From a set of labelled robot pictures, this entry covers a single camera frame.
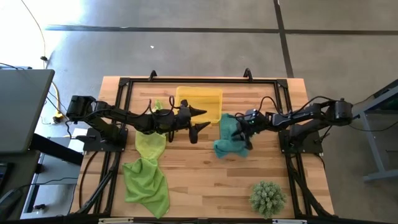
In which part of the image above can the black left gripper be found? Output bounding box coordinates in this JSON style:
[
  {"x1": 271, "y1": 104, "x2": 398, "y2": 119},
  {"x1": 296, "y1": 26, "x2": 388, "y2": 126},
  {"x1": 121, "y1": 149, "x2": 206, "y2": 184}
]
[{"x1": 172, "y1": 105, "x2": 211, "y2": 144}]

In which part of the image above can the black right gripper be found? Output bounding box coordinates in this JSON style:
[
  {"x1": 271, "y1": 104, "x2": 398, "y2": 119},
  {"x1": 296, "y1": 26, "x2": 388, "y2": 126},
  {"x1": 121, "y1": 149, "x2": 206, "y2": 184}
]
[{"x1": 234, "y1": 111, "x2": 269, "y2": 151}]

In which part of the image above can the teal microfiber towel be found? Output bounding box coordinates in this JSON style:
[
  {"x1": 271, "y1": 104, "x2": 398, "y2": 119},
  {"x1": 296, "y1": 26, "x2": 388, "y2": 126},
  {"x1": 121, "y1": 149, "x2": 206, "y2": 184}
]
[{"x1": 213, "y1": 113, "x2": 251, "y2": 159}]

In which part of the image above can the yellow-green microfiber towel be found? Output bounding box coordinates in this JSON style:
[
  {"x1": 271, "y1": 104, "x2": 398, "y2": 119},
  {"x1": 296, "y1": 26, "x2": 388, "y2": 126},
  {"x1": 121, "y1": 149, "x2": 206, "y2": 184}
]
[{"x1": 135, "y1": 99, "x2": 168, "y2": 161}]

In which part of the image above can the bright green microfiber towel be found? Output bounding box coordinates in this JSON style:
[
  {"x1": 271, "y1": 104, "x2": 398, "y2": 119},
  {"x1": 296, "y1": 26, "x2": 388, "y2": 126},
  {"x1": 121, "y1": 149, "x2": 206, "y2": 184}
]
[{"x1": 121, "y1": 157, "x2": 171, "y2": 220}]

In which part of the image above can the yellow translucent plastic basket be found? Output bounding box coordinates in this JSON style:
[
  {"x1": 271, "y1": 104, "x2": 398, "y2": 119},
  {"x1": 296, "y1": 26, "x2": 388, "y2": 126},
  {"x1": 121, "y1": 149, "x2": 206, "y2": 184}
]
[{"x1": 172, "y1": 86, "x2": 224, "y2": 124}]

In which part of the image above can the green artificial ball plant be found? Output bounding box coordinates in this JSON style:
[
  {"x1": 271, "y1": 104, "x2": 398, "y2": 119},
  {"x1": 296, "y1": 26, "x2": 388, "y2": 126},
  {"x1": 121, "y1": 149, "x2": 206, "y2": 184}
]
[{"x1": 249, "y1": 180, "x2": 287, "y2": 219}]

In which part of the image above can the black support beam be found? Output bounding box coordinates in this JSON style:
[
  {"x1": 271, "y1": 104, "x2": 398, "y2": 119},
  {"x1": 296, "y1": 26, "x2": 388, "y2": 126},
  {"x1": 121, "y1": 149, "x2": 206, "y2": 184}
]
[{"x1": 30, "y1": 133, "x2": 85, "y2": 166}]

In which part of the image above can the white cabinet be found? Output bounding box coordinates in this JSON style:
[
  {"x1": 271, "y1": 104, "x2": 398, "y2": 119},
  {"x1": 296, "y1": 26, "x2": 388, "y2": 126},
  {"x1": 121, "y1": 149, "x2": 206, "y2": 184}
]
[{"x1": 20, "y1": 136, "x2": 82, "y2": 219}]

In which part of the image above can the dark grey desk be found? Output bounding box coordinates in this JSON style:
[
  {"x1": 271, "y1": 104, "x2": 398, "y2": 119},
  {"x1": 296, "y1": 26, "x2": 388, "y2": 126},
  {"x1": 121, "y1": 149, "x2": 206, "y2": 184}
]
[{"x1": 0, "y1": 150, "x2": 42, "y2": 220}]

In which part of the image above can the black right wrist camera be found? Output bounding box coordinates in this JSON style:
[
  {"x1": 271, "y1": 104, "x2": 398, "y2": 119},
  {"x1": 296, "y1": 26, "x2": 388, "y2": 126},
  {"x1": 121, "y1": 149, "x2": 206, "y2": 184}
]
[{"x1": 244, "y1": 108, "x2": 261, "y2": 119}]

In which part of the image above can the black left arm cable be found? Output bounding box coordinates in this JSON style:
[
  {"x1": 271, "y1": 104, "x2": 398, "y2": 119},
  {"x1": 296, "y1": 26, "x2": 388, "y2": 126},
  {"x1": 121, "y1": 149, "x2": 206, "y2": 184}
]
[{"x1": 136, "y1": 95, "x2": 177, "y2": 143}]

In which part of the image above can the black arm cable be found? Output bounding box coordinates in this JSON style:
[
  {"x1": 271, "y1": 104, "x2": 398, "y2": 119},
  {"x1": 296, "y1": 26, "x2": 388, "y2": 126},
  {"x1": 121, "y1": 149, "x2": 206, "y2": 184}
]
[
  {"x1": 234, "y1": 95, "x2": 335, "y2": 118},
  {"x1": 136, "y1": 95, "x2": 177, "y2": 143}
]

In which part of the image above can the black aluminium table frame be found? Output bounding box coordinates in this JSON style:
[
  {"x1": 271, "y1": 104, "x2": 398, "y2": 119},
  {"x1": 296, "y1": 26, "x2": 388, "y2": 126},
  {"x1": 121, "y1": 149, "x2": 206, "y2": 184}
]
[{"x1": 70, "y1": 68, "x2": 335, "y2": 218}]

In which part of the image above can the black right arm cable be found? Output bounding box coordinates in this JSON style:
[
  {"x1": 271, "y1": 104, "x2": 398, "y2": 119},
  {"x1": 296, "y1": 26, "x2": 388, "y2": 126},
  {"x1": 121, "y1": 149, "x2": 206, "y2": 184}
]
[{"x1": 234, "y1": 95, "x2": 335, "y2": 118}]

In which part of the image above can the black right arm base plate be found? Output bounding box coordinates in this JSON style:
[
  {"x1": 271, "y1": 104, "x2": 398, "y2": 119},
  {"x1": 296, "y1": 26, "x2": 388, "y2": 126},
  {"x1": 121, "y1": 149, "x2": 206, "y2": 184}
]
[{"x1": 279, "y1": 129, "x2": 324, "y2": 155}]

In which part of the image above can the white bracket strip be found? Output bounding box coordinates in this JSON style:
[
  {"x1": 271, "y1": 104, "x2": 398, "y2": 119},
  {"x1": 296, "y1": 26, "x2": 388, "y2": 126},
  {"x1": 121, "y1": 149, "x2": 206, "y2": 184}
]
[
  {"x1": 98, "y1": 217, "x2": 135, "y2": 224},
  {"x1": 272, "y1": 218, "x2": 308, "y2": 224}
]

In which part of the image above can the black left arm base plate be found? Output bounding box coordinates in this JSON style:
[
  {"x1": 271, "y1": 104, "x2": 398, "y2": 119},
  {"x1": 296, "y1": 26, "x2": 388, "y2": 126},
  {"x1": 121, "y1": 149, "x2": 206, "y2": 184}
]
[{"x1": 83, "y1": 126, "x2": 129, "y2": 152}]

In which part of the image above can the grey metal table frame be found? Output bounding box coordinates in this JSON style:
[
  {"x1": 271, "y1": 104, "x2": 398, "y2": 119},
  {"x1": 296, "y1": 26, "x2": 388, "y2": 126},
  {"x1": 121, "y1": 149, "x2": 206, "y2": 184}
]
[{"x1": 343, "y1": 79, "x2": 398, "y2": 183}]

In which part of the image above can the yellow power cable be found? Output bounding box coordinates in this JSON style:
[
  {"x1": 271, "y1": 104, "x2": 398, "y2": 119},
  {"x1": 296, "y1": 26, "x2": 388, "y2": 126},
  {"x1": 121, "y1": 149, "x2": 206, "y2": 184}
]
[{"x1": 20, "y1": 0, "x2": 68, "y2": 124}]

